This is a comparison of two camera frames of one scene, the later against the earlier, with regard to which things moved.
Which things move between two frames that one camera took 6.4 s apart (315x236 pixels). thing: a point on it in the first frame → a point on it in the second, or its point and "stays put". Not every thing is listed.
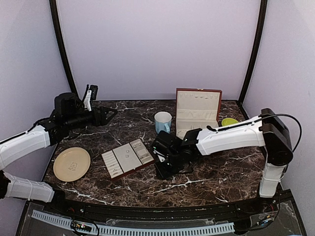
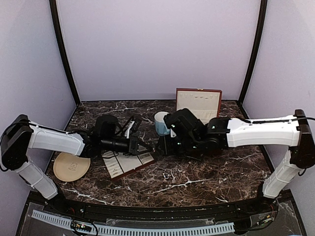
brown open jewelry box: [196, 108] stays put
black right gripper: [163, 173] → [166, 148]
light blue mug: [163, 120] stays put
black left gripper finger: [105, 114] → [149, 148]
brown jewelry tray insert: [127, 158] stays put
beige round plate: [71, 163] stays put
